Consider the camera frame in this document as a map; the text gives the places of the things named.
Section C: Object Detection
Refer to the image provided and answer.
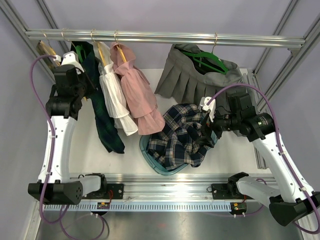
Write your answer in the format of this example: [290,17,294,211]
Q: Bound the white slotted cable duct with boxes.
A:
[43,201,232,213]

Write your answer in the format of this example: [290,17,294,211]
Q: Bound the teal plastic basin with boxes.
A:
[139,127,213,176]

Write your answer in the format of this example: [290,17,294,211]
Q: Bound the green plastic hanger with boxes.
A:
[181,33,229,75]

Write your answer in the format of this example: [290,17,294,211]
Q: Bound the aluminium frame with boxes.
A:
[0,0,320,240]

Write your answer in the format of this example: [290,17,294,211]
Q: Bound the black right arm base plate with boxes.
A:
[210,183,246,201]

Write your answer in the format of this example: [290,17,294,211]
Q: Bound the green hanger of plaid skirt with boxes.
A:
[61,28,87,63]

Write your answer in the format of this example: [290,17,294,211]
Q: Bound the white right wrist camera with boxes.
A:
[198,97,216,123]

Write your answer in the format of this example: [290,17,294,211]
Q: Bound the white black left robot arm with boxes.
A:
[27,63,109,205]

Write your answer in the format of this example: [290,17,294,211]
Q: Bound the yellow plastic hanger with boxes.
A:
[38,31,62,68]

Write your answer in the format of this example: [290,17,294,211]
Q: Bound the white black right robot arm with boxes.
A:
[197,93,320,227]

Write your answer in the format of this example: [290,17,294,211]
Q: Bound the yellow hanger of pink skirt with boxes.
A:
[114,29,127,63]

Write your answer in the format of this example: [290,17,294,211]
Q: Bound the navy white plaid skirt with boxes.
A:
[146,103,211,172]

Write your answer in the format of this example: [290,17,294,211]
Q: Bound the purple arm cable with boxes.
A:
[208,83,320,236]
[29,54,106,240]

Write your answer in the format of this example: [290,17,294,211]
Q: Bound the grey pleated skirt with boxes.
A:
[155,44,248,105]

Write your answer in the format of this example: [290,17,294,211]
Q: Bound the pink pleated skirt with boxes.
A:
[110,42,165,135]

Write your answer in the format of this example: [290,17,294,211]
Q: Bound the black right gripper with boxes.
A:
[195,106,242,148]

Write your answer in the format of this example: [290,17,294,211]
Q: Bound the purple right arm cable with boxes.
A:
[208,83,320,236]

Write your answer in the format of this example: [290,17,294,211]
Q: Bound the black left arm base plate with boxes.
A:
[99,183,125,200]

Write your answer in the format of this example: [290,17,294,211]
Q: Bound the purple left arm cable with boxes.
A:
[29,54,106,240]

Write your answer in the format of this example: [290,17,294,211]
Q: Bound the green navy plaid skirt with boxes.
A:
[70,41,125,154]

